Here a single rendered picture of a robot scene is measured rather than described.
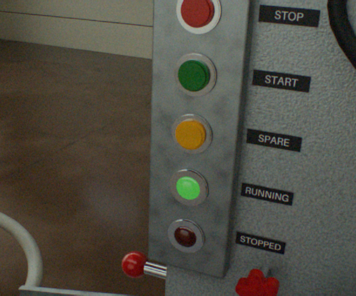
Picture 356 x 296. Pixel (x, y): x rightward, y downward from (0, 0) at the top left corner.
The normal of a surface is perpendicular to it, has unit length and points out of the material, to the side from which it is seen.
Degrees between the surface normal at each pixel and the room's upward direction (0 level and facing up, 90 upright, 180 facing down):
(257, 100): 90
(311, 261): 90
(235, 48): 90
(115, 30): 90
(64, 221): 0
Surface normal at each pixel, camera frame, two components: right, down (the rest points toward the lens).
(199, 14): -0.36, 0.34
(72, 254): 0.04, -0.92
